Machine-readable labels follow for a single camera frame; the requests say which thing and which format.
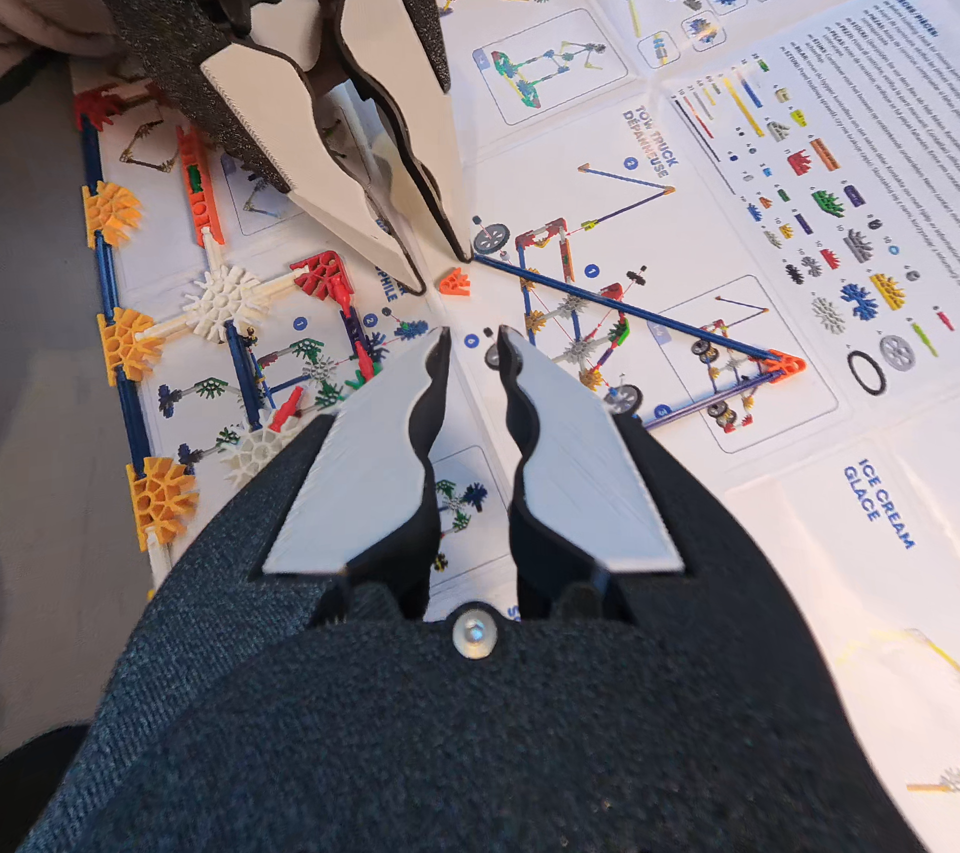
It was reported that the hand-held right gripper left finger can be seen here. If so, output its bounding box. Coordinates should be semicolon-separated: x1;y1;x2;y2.
263;328;454;611

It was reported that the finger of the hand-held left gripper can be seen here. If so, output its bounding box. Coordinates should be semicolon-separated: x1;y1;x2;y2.
198;6;429;296
333;0;474;263

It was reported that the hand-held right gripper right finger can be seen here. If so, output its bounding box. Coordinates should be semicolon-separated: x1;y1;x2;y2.
498;328;685;614

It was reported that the purple plastic rod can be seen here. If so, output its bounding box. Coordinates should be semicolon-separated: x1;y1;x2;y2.
642;370;769;427

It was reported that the colourful rod connector frame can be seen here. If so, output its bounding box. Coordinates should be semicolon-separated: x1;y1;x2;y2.
72;81;399;554

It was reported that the blue plastic rod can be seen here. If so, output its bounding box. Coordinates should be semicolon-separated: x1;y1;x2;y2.
515;253;774;362

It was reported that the white building instruction sheet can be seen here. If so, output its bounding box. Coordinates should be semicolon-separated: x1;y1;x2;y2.
68;0;960;853

